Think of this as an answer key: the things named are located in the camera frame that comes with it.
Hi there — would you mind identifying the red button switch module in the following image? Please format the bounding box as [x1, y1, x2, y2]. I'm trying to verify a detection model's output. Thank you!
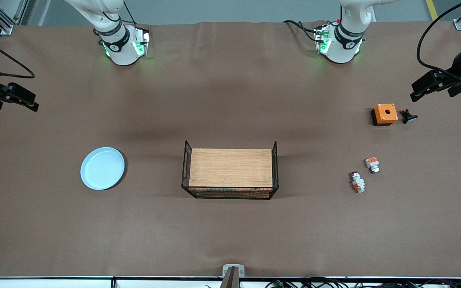
[350, 171, 366, 194]

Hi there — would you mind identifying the black cable bundle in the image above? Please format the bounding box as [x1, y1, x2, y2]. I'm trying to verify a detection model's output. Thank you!
[204, 277, 461, 288]

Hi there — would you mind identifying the light blue plate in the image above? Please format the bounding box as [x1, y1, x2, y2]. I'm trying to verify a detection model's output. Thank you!
[80, 147, 126, 190]

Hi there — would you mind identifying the brown table cover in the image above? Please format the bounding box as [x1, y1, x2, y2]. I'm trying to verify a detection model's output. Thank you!
[0, 20, 461, 278]

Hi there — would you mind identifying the metal mounting bracket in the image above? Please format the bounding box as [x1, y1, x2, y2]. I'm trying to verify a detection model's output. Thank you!
[219, 264, 245, 288]

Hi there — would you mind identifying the black base cable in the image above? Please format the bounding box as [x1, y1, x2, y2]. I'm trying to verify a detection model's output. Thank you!
[283, 20, 319, 42]

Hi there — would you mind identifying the black wire basket wooden base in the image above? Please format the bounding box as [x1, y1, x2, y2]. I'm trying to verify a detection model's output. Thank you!
[181, 140, 280, 200]

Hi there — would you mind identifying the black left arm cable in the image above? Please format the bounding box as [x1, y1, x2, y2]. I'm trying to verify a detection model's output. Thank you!
[417, 0, 461, 76]

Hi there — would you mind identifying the orange enclosure box with hole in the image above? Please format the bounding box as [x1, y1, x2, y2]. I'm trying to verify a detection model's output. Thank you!
[371, 103, 398, 127]

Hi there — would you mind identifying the black push button white cap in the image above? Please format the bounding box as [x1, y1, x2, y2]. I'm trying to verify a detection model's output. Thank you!
[399, 108, 419, 124]

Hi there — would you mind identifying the white table edge rail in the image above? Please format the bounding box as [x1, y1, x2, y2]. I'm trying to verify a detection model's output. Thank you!
[0, 276, 461, 288]

